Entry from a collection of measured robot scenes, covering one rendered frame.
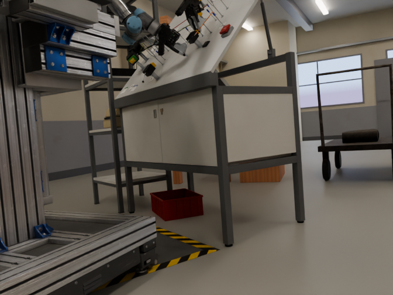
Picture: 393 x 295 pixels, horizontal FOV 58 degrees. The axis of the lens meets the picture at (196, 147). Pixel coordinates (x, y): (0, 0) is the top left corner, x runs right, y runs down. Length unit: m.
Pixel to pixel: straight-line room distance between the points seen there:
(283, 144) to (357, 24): 9.78
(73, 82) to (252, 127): 0.91
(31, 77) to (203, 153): 0.90
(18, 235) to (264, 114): 1.29
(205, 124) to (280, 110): 0.46
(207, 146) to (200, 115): 0.16
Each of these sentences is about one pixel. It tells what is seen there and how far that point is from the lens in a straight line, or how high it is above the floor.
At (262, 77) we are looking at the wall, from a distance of 10.98.
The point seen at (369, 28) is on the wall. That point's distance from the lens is 11.64.
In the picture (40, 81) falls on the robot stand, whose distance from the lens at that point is 1.50.
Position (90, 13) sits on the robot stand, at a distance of 1.39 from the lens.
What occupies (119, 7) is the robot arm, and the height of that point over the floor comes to 1.23.
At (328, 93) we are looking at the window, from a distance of 11.48.
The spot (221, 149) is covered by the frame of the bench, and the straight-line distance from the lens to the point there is 1.75.
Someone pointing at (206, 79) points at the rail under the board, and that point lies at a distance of 1.75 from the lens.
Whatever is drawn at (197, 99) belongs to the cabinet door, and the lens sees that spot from 1.88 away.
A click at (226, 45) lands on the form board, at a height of 1.00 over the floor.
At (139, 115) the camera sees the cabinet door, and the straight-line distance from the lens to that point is 2.47.
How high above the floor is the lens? 0.59
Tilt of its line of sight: 3 degrees down
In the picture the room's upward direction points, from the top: 4 degrees counter-clockwise
